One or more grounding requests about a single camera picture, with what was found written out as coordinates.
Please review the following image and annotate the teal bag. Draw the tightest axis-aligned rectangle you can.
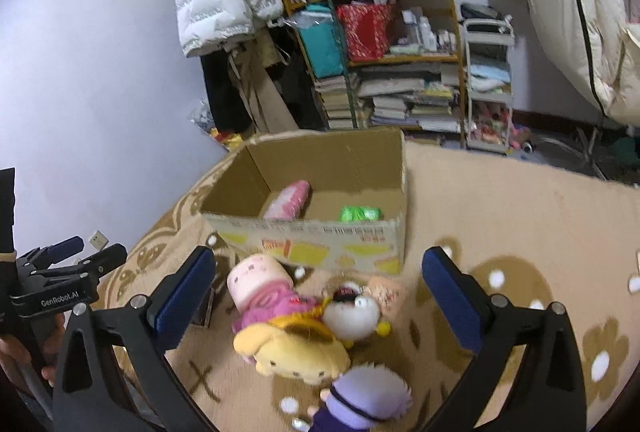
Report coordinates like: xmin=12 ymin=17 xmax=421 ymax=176
xmin=295 ymin=4 xmax=351 ymax=80

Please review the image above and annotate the red gift bag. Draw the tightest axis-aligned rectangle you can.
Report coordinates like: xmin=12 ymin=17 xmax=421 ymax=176
xmin=336 ymin=2 xmax=396 ymax=62

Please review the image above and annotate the green plush toy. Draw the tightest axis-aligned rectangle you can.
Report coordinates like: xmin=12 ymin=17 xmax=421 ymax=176
xmin=340 ymin=206 xmax=383 ymax=223

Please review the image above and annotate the pink white plush doll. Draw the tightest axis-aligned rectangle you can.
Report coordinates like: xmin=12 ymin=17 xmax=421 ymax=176
xmin=226 ymin=253 xmax=321 ymax=335

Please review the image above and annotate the person's left hand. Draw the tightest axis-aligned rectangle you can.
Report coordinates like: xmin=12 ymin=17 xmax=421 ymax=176
xmin=0 ymin=312 xmax=68 ymax=395

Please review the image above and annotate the purple haired plush doll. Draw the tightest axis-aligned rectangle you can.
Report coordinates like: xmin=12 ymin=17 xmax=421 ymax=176
xmin=307 ymin=363 xmax=413 ymax=432

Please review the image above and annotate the pile of books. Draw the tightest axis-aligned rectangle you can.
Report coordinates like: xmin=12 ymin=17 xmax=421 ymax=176
xmin=314 ymin=64 xmax=463 ymax=135

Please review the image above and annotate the yellow plush toy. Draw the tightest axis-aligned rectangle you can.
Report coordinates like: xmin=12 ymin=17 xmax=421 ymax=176
xmin=233 ymin=316 xmax=351 ymax=385

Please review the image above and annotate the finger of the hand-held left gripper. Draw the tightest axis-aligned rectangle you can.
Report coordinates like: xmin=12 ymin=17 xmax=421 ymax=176
xmin=35 ymin=236 xmax=85 ymax=269
xmin=50 ymin=243 xmax=128 ymax=285

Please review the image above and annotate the beige flower patterned blanket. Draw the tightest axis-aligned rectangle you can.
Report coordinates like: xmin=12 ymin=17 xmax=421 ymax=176
xmin=95 ymin=139 xmax=640 ymax=432

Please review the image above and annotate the white round plush toy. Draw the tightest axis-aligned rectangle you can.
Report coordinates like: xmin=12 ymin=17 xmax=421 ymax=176
xmin=321 ymin=281 xmax=392 ymax=344

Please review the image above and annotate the white duvet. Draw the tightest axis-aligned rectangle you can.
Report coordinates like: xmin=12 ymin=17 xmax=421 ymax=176
xmin=470 ymin=0 xmax=640 ymax=127

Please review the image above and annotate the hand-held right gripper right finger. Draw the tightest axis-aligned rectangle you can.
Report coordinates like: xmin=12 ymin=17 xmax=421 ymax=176
xmin=421 ymin=247 xmax=587 ymax=432

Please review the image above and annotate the wooden bookshelf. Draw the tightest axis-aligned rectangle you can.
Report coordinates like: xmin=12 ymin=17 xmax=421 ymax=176
xmin=267 ymin=0 xmax=467 ymax=147

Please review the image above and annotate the pink plush toy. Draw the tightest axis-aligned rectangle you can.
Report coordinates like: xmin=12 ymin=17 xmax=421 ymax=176
xmin=262 ymin=180 xmax=312 ymax=220

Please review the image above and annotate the white rolling cart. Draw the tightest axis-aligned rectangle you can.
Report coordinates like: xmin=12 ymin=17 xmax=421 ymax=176
xmin=459 ymin=14 xmax=516 ymax=155

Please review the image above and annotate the cardboard box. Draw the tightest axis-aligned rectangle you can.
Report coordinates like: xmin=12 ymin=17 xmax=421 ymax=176
xmin=200 ymin=128 xmax=408 ymax=277

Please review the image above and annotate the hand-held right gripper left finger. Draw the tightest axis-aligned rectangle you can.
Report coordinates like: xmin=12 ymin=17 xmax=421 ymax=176
xmin=52 ymin=245 xmax=217 ymax=432

